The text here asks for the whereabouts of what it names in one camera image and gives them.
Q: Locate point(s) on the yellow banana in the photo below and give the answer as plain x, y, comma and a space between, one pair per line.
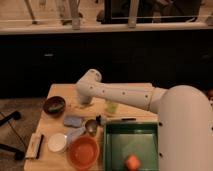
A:
82, 106

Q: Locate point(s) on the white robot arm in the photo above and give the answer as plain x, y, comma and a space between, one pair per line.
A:
185, 118

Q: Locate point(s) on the blue sponge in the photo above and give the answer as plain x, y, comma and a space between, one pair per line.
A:
73, 121

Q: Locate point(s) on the green plastic bin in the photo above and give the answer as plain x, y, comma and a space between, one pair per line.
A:
121, 140

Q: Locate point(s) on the dark brown bowl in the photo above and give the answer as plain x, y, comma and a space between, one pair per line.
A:
54, 106

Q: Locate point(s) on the light blue cloth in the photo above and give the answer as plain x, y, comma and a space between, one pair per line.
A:
74, 133

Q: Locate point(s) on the orange plastic bowl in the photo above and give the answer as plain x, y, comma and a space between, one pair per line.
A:
83, 153

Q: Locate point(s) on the orange red cube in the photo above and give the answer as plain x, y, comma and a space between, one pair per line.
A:
132, 163

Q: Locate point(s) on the wooden brush black edge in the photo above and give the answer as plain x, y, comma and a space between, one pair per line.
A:
34, 146

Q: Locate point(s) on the black stand leg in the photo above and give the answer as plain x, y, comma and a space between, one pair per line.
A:
14, 143

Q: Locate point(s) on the metal ladle black handle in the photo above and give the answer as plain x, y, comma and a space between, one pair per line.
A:
92, 124

